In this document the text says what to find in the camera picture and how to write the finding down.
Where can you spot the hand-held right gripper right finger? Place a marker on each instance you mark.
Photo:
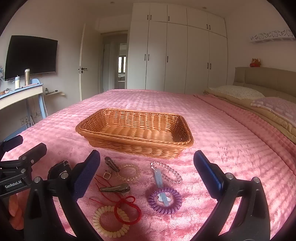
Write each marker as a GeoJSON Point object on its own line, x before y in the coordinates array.
{"type": "Point", "coordinates": [208, 172]}

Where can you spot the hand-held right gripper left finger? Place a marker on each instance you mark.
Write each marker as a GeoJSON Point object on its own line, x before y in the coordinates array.
{"type": "Point", "coordinates": [86, 172]}

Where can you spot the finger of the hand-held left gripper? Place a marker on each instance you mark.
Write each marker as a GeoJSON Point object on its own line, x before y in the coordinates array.
{"type": "Point", "coordinates": [11, 143]}
{"type": "Point", "coordinates": [34, 153]}

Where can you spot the small gold square pendant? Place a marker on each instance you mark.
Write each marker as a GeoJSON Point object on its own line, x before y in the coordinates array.
{"type": "Point", "coordinates": [106, 175]}

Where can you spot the black hair clip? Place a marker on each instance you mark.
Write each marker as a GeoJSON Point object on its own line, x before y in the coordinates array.
{"type": "Point", "coordinates": [57, 167]}

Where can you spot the light blue hair clip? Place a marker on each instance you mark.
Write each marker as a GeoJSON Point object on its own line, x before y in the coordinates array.
{"type": "Point", "coordinates": [159, 183]}

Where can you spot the brown wicker basket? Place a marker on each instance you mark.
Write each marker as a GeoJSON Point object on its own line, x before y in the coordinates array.
{"type": "Point", "coordinates": [136, 135]}

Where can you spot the person's left hand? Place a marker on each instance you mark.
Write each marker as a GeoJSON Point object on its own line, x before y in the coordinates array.
{"type": "Point", "coordinates": [16, 213]}

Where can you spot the pink plush blanket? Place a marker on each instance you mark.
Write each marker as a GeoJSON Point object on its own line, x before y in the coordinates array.
{"type": "Point", "coordinates": [231, 150]}

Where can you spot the white curved desk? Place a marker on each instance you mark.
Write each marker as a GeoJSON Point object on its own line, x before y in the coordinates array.
{"type": "Point", "coordinates": [20, 95]}

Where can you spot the small white bottle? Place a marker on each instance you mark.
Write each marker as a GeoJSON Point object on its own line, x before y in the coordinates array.
{"type": "Point", "coordinates": [17, 83]}

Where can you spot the steel thermos bottle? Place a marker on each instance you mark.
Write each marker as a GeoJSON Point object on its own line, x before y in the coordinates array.
{"type": "Point", "coordinates": [27, 77]}

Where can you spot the pillows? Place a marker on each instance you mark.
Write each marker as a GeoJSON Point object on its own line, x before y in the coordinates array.
{"type": "Point", "coordinates": [266, 118]}

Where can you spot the purple striped pillow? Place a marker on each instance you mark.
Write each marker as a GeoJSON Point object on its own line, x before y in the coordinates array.
{"type": "Point", "coordinates": [277, 106]}

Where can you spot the white room door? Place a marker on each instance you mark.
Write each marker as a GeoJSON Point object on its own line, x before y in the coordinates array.
{"type": "Point", "coordinates": [92, 69]}

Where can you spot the beige bed headboard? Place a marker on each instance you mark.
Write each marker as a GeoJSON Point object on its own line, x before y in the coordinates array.
{"type": "Point", "coordinates": [266, 78]}

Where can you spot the white wardrobe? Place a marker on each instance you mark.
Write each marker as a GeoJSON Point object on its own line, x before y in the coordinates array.
{"type": "Point", "coordinates": [178, 58]}

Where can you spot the red plush toy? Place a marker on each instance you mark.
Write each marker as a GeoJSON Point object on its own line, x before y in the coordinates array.
{"type": "Point", "coordinates": [255, 62]}

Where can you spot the small wooden wall shelf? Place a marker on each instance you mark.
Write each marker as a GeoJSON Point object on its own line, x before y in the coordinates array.
{"type": "Point", "coordinates": [56, 93]}

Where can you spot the black wall television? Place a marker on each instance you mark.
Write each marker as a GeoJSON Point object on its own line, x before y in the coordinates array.
{"type": "Point", "coordinates": [31, 56]}

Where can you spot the white decorative wall shelf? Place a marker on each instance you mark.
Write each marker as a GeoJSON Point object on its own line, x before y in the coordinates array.
{"type": "Point", "coordinates": [270, 38]}

